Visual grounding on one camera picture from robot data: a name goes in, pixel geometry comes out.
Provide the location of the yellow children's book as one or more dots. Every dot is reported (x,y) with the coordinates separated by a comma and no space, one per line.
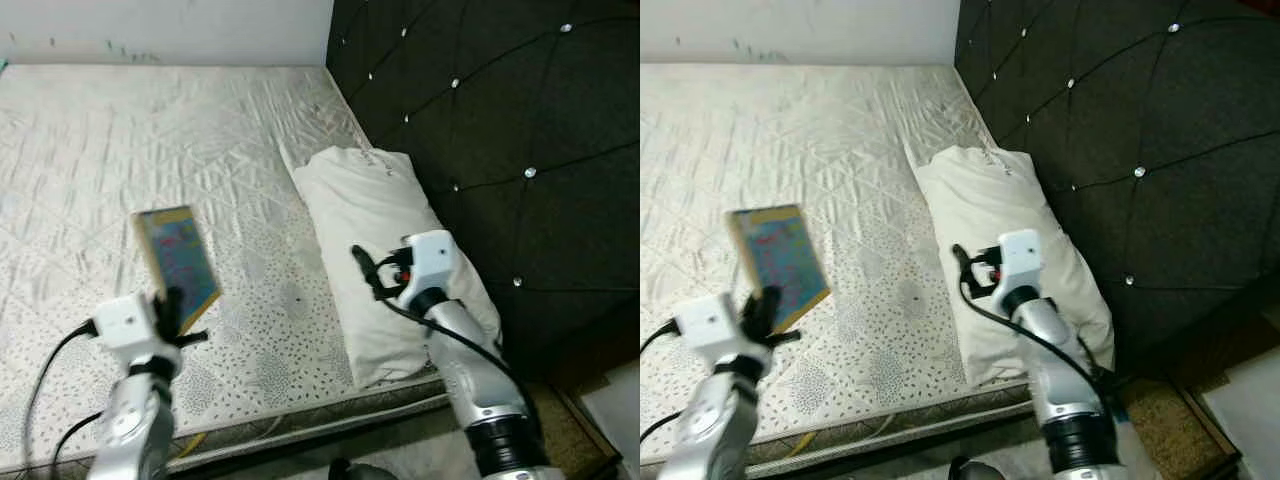
(780,260)
(180,260)

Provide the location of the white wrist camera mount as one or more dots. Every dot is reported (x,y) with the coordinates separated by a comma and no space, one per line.
(710,320)
(125,320)
(1020,260)
(432,262)

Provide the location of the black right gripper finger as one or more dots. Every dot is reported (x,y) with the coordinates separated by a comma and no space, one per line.
(367,272)
(967,270)

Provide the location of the grey patterned mattress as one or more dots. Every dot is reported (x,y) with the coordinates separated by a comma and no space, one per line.
(780,140)
(150,140)

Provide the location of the dark tufted headboard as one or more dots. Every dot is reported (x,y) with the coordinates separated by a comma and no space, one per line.
(520,120)
(1150,120)

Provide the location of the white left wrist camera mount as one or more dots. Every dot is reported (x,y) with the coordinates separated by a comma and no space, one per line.
(710,320)
(125,320)

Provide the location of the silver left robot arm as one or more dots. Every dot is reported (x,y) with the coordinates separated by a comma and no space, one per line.
(715,420)
(135,420)

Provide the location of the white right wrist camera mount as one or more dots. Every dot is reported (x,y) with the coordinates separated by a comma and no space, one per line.
(1020,260)
(432,262)

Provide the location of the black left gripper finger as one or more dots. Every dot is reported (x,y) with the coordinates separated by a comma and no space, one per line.
(176,312)
(772,312)
(160,318)
(750,318)

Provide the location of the grey right robot leg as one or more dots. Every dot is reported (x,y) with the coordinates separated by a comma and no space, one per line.
(975,470)
(365,470)

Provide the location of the brown speckled floor mat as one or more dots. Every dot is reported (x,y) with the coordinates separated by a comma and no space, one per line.
(1170,430)
(570,440)

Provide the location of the white printed pillow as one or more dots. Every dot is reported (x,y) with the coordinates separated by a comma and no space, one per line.
(370,230)
(990,195)

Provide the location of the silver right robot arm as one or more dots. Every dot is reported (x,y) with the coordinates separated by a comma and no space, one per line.
(470,380)
(1055,380)

